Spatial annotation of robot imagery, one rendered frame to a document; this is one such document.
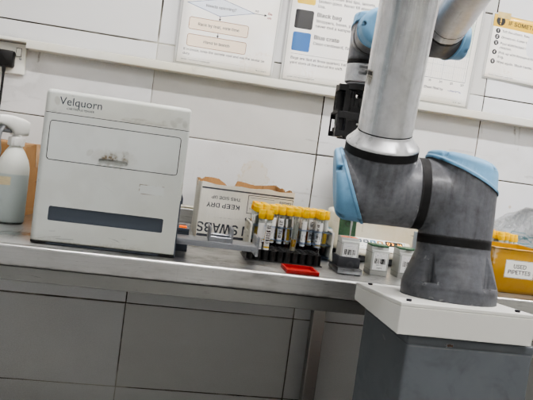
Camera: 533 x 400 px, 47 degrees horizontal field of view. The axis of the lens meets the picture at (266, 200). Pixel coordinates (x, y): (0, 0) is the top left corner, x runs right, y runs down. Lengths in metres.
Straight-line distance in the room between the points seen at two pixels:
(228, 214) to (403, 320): 0.74
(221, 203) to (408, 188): 0.68
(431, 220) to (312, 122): 0.99
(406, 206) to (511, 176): 1.23
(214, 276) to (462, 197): 0.51
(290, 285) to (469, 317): 0.42
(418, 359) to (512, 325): 0.15
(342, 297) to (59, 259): 0.56
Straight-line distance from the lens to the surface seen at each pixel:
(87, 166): 1.25
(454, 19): 1.18
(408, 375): 0.95
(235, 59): 1.90
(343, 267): 1.35
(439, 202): 0.98
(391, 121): 0.94
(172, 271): 1.22
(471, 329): 0.96
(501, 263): 1.47
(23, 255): 1.25
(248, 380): 2.03
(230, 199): 1.55
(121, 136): 1.24
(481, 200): 1.00
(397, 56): 0.93
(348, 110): 1.35
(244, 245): 1.28
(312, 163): 1.93
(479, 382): 1.00
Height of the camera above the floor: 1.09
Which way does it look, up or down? 3 degrees down
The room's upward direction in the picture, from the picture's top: 8 degrees clockwise
